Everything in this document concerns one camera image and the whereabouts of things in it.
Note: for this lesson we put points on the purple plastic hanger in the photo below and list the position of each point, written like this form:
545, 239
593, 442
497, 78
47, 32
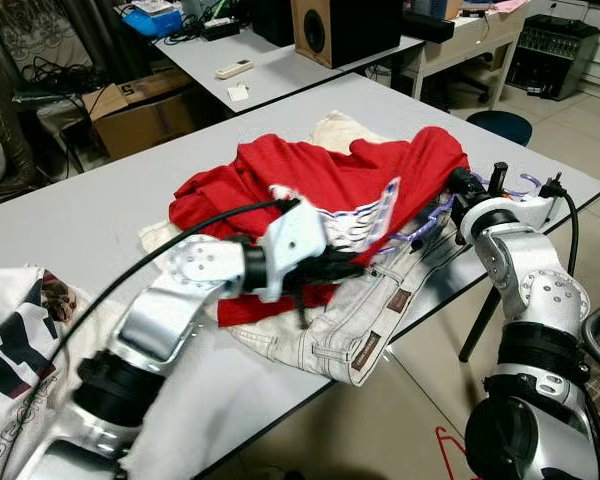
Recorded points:
435, 215

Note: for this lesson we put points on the red shirt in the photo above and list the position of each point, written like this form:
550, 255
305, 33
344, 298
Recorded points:
320, 170

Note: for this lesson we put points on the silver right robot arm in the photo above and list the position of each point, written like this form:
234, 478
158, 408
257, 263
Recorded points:
540, 300

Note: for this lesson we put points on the red plastic hanger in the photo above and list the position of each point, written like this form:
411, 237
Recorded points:
443, 440

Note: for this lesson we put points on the cream white jeans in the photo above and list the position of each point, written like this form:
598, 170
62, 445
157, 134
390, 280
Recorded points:
350, 320

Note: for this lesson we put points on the white red-blue printed garment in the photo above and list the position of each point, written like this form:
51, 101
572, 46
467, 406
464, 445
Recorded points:
355, 225

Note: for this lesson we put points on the blue round stool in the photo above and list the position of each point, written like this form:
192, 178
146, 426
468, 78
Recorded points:
500, 127

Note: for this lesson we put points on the beige desk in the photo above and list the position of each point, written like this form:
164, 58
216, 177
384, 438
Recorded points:
480, 35

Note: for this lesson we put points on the black electronic device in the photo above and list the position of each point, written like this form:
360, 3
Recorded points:
555, 55

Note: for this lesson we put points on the long black box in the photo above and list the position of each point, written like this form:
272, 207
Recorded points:
427, 27

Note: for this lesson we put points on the plain white cloth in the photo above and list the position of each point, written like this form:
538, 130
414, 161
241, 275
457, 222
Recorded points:
210, 410

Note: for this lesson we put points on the wooden black speaker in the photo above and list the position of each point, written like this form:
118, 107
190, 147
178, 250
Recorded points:
350, 30

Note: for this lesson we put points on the white work table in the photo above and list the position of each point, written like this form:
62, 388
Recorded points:
280, 80

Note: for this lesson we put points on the small white card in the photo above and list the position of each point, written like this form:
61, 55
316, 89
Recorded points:
239, 93

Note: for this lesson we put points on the white remote control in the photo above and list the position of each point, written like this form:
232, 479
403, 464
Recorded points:
234, 69

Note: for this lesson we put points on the grey table with black legs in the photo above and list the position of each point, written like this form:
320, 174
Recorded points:
100, 190

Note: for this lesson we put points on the brown cardboard box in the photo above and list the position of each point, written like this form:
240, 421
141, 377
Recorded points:
145, 120

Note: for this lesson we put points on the black white power strip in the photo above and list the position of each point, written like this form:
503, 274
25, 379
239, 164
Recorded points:
222, 28

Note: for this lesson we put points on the blue box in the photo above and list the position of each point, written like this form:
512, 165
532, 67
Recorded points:
152, 22

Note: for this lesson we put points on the white black printed shirt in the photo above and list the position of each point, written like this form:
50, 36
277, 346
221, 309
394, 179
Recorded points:
15, 340

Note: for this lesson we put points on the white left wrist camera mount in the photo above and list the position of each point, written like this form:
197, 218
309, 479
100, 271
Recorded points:
295, 230

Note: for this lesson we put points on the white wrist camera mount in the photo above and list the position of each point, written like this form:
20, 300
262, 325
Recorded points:
535, 210
295, 230

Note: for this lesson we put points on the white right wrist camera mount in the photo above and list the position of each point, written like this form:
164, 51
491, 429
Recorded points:
535, 210

